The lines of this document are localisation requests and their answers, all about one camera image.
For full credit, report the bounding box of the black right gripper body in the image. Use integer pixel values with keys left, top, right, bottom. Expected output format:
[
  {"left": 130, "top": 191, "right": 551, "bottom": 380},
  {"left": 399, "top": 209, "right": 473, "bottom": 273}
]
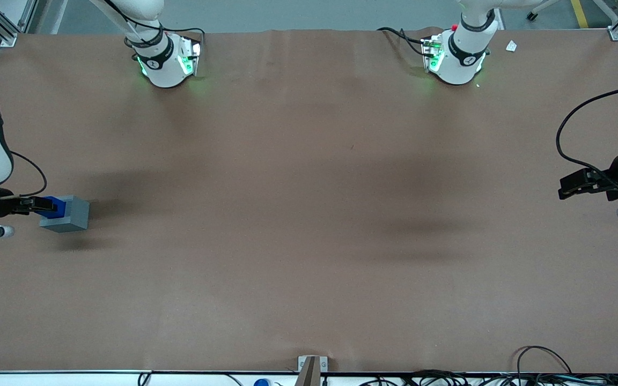
[{"left": 0, "top": 188, "right": 18, "bottom": 218}]

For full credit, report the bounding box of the blue plastic block part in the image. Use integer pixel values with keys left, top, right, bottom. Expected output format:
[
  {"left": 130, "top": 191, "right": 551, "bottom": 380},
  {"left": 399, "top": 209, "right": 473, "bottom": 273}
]
[{"left": 35, "top": 196, "right": 68, "bottom": 220}]

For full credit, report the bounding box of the gray hollow base block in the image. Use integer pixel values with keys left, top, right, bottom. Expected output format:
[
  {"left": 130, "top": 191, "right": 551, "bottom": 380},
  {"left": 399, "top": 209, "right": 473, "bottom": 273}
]
[{"left": 39, "top": 195, "right": 91, "bottom": 234}]

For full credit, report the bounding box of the white stand leg with caster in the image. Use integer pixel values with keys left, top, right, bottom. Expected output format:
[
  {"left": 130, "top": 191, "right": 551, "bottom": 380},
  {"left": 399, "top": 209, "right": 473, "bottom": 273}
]
[{"left": 526, "top": 0, "right": 563, "bottom": 22}]

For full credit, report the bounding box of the brown table cover sheet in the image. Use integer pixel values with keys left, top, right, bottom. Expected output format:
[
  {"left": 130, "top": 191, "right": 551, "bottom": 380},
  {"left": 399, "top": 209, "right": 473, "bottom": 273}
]
[{"left": 0, "top": 27, "right": 618, "bottom": 375}]

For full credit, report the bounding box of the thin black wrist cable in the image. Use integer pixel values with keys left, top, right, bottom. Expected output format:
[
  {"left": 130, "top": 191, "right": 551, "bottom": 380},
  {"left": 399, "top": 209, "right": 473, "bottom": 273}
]
[{"left": 10, "top": 151, "right": 48, "bottom": 198}]

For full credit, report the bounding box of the long black looping cable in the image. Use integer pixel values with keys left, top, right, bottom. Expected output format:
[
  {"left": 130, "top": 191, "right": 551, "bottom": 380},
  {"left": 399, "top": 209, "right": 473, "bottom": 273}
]
[{"left": 555, "top": 83, "right": 618, "bottom": 195}]

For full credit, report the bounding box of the black arched cable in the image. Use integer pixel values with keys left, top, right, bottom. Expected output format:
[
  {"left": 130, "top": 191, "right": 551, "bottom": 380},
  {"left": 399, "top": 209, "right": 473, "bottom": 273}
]
[{"left": 516, "top": 345, "right": 573, "bottom": 376}]

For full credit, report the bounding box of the black cable bundle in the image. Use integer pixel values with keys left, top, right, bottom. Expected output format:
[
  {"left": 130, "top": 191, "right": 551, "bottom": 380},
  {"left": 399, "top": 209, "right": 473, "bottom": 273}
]
[{"left": 360, "top": 369, "right": 618, "bottom": 386}]

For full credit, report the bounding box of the black left base cable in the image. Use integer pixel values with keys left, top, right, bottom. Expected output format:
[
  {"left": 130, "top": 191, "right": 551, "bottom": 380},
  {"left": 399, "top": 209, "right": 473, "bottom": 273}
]
[{"left": 377, "top": 26, "right": 434, "bottom": 57}]

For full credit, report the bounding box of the black base cable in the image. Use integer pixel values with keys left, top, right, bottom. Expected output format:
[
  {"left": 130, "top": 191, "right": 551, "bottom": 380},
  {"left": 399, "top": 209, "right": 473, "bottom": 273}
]
[
  {"left": 104, "top": 0, "right": 206, "bottom": 50},
  {"left": 377, "top": 26, "right": 434, "bottom": 57}
]

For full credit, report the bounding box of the black right base cable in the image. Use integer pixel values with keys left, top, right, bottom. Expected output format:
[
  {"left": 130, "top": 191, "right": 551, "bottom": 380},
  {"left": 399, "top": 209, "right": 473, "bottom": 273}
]
[{"left": 104, "top": 0, "right": 206, "bottom": 50}]

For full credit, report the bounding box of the metal bracket with post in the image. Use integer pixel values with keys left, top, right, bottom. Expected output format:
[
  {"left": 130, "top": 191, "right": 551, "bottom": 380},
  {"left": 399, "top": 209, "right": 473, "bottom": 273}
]
[{"left": 297, "top": 355, "right": 328, "bottom": 386}]

